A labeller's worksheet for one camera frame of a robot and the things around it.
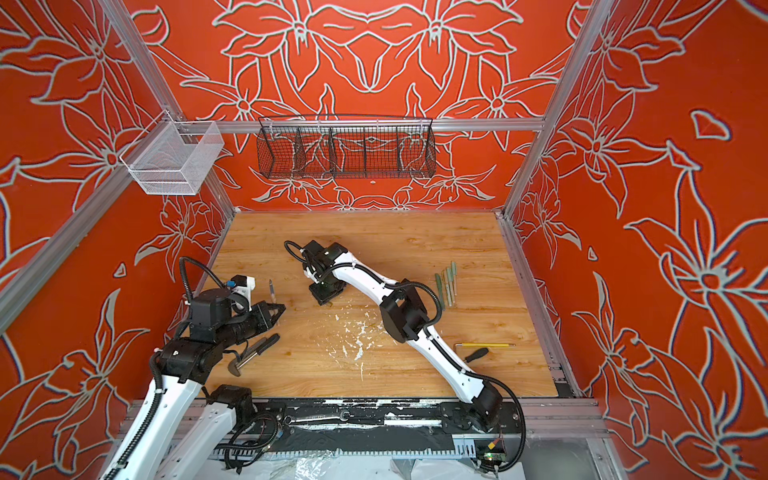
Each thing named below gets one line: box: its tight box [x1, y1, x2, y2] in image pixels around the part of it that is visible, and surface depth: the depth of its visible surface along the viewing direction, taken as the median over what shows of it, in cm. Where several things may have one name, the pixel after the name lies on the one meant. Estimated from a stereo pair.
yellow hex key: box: [454, 343, 516, 347], surface depth 87 cm
